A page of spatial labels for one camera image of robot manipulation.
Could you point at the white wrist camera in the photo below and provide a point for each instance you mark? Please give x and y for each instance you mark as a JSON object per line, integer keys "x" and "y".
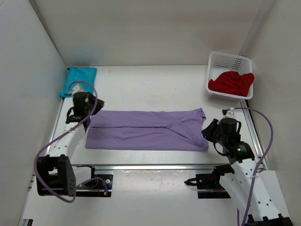
{"x": 228, "y": 113}
{"x": 77, "y": 88}

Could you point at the white plastic laundry basket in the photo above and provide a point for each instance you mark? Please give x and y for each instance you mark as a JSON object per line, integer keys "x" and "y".
{"x": 223, "y": 62}

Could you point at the lavender t shirt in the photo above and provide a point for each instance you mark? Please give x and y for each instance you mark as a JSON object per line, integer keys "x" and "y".
{"x": 141, "y": 130}

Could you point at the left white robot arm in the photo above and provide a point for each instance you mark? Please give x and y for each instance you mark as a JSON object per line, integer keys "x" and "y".
{"x": 54, "y": 172}

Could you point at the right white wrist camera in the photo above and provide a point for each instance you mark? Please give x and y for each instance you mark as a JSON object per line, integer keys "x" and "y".
{"x": 228, "y": 113}

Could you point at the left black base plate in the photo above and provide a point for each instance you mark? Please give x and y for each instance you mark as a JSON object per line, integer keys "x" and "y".
{"x": 97, "y": 188}

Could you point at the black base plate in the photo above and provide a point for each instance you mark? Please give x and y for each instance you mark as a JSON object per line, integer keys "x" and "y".
{"x": 207, "y": 187}
{"x": 97, "y": 188}

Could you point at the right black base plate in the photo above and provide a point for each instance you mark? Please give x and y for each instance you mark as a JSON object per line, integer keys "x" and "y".
{"x": 207, "y": 187}

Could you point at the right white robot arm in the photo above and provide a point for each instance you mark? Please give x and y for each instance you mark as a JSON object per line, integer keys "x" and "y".
{"x": 240, "y": 177}

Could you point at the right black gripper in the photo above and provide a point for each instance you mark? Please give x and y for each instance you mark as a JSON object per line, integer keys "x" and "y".
{"x": 207, "y": 133}

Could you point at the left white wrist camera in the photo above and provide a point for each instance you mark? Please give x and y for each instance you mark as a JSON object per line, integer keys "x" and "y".
{"x": 77, "y": 88}

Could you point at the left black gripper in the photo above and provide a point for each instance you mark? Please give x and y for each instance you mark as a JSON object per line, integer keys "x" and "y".
{"x": 99, "y": 105}

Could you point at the aluminium rail bar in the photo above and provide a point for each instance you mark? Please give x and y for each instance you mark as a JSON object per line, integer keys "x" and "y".
{"x": 153, "y": 167}

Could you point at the red t shirt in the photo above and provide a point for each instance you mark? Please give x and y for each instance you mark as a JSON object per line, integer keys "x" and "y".
{"x": 232, "y": 83}

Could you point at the teal t shirt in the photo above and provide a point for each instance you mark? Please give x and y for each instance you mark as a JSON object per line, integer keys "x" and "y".
{"x": 85, "y": 74}

